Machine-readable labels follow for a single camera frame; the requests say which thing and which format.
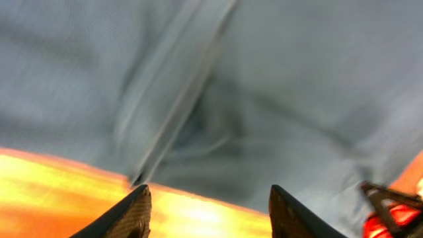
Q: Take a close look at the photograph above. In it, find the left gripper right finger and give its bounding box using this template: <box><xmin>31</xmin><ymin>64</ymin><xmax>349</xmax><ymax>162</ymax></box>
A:
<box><xmin>268</xmin><ymin>184</ymin><xmax>346</xmax><ymax>238</ymax></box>

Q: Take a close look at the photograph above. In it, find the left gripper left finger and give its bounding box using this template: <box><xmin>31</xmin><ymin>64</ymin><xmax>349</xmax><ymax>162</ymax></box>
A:
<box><xmin>71</xmin><ymin>185</ymin><xmax>152</xmax><ymax>238</ymax></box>

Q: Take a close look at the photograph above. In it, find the light grey folded garment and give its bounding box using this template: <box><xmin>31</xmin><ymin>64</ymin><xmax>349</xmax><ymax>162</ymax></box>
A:
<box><xmin>1</xmin><ymin>0</ymin><xmax>422</xmax><ymax>237</ymax></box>

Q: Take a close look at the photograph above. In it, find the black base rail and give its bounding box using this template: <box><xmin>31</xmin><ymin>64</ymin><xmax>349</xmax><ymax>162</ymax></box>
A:
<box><xmin>360</xmin><ymin>181</ymin><xmax>422</xmax><ymax>238</ymax></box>

